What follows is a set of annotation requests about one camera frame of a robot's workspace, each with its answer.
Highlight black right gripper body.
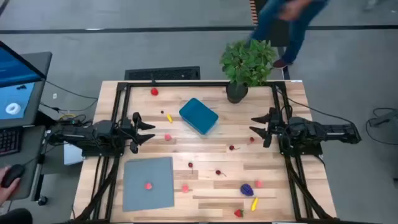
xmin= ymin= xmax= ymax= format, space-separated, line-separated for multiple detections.
xmin=262 ymin=107 xmax=282 ymax=149

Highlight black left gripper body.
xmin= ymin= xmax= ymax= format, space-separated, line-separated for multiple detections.
xmin=119 ymin=111 xmax=143 ymax=154

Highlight grey cloth mat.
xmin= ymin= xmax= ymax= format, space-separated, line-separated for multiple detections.
xmin=122 ymin=156 xmax=175 ymax=213

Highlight purple toy grapes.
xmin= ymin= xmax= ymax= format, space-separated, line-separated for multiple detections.
xmin=239 ymin=183 xmax=254 ymax=197

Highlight blue tupperware container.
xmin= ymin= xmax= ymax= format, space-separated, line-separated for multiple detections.
xmin=178 ymin=97 xmax=219 ymax=136

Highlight black rubber floor mat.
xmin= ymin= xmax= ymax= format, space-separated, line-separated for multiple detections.
xmin=124 ymin=65 xmax=201 ymax=81

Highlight green potted plant black pot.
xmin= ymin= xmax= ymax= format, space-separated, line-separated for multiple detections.
xmin=220 ymin=39 xmax=277 ymax=105

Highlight white box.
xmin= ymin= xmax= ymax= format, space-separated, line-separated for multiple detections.
xmin=63 ymin=142 xmax=85 ymax=166

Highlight person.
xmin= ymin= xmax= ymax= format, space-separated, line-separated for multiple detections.
xmin=248 ymin=0 xmax=330 ymax=69
xmin=0 ymin=208 xmax=34 ymax=224

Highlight grey computer desk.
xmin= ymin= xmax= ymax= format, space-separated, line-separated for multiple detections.
xmin=0 ymin=51 xmax=53 ymax=203

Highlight grey equipment stand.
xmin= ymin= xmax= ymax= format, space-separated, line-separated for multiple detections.
xmin=369 ymin=108 xmax=398 ymax=128

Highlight computer monitor blue screen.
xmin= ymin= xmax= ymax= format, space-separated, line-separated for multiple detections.
xmin=0 ymin=40 xmax=47 ymax=130

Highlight black keyboard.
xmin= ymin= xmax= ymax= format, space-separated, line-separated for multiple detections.
xmin=0 ymin=126 xmax=22 ymax=156

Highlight black computer mouse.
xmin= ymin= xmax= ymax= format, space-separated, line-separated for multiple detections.
xmin=1 ymin=164 xmax=26 ymax=189

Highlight person's hand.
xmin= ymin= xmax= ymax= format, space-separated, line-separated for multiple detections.
xmin=0 ymin=166 xmax=21 ymax=206

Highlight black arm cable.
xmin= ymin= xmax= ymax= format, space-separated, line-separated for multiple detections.
xmin=275 ymin=88 xmax=356 ymax=126

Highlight black aluminium table frame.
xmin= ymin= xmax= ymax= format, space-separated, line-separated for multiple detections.
xmin=73 ymin=80 xmax=340 ymax=223

